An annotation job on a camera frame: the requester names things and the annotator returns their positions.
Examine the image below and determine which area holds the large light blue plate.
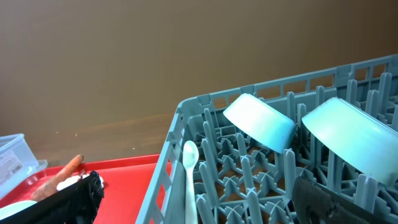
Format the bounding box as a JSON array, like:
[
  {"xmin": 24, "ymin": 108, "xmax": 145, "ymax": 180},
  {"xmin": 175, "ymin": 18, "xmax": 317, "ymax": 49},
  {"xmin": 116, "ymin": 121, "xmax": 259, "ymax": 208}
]
[{"xmin": 0, "ymin": 200, "xmax": 37, "ymax": 220}]

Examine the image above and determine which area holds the mint green bowl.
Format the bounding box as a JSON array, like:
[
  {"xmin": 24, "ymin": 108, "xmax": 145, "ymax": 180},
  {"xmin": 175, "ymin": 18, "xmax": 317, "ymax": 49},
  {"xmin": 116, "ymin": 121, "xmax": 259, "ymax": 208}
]
[{"xmin": 302, "ymin": 97, "xmax": 397, "ymax": 185}]

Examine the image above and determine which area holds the clear plastic bin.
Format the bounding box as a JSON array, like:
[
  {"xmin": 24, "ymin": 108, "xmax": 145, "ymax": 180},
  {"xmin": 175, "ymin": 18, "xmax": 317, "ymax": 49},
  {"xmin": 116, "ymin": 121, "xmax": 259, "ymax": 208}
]
[{"xmin": 0, "ymin": 134, "xmax": 48, "ymax": 198}]

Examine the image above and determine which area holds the light blue small bowl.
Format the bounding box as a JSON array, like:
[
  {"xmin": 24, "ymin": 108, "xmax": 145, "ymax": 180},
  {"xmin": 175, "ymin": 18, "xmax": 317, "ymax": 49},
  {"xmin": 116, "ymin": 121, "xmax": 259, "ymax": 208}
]
[{"xmin": 223, "ymin": 93, "xmax": 295, "ymax": 153}]

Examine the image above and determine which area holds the white plastic spoon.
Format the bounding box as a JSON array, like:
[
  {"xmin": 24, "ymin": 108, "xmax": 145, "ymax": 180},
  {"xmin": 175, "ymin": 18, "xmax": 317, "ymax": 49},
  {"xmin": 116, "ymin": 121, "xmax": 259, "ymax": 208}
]
[{"xmin": 182, "ymin": 141, "xmax": 199, "ymax": 224}]

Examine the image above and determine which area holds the orange carrot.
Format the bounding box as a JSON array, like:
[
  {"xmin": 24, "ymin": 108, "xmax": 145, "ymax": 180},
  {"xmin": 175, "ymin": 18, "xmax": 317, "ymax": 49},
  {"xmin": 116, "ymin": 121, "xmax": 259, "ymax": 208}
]
[{"xmin": 32, "ymin": 154, "xmax": 84, "ymax": 202}]

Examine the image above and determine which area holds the grey dishwasher rack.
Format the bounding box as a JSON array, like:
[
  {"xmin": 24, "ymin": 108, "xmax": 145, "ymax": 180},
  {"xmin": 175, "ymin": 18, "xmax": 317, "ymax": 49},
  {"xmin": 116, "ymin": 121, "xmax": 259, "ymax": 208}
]
[{"xmin": 136, "ymin": 55, "xmax": 397, "ymax": 223}]

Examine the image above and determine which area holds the white tissue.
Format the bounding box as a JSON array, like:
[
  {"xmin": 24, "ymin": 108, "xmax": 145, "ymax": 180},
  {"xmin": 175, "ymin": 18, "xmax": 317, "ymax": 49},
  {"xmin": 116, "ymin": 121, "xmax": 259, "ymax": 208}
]
[{"xmin": 56, "ymin": 174, "xmax": 89, "ymax": 191}]

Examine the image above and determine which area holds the red serving tray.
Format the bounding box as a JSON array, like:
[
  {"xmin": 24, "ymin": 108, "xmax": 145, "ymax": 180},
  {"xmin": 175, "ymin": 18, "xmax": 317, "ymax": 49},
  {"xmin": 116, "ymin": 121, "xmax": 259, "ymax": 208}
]
[{"xmin": 1, "ymin": 154, "xmax": 159, "ymax": 224}]

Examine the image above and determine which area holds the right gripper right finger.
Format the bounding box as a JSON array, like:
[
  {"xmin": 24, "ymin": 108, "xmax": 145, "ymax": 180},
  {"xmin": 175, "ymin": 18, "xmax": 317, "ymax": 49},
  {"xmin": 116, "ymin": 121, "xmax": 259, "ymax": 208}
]
[{"xmin": 292, "ymin": 177, "xmax": 390, "ymax": 224}]

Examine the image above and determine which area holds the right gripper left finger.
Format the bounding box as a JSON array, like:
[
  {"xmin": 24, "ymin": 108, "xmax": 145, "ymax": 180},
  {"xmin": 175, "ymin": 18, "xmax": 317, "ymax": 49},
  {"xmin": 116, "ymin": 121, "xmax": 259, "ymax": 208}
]
[{"xmin": 1, "ymin": 171, "xmax": 104, "ymax": 224}]

